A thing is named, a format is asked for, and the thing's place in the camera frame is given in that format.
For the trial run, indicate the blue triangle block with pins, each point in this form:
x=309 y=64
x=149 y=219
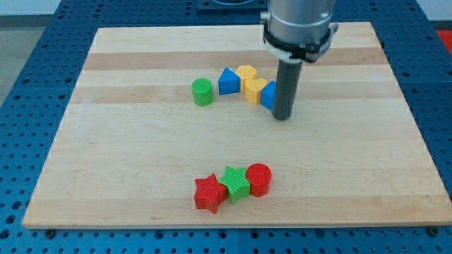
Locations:
x=229 y=82

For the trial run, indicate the wooden board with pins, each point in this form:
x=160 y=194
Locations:
x=132 y=142

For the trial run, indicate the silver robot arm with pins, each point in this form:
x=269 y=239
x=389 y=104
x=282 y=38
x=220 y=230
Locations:
x=296 y=31

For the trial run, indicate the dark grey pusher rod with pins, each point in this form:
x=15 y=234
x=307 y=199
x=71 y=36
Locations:
x=285 y=90

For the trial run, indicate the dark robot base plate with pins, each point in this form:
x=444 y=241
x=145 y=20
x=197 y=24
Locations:
x=231 y=4

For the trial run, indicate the green star block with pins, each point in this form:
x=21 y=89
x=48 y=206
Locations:
x=236 y=183

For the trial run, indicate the yellow hexagon block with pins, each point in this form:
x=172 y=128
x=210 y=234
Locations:
x=245 y=72

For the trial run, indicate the red star block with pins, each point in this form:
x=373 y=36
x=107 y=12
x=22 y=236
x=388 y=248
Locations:
x=209 y=193

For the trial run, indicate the yellow heart block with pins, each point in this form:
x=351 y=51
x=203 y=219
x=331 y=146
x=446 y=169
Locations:
x=253 y=88

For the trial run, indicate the red cylinder block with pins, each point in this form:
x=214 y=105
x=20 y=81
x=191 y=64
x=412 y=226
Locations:
x=259 y=177

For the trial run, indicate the green cylinder block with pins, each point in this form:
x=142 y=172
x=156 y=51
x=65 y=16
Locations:
x=202 y=92

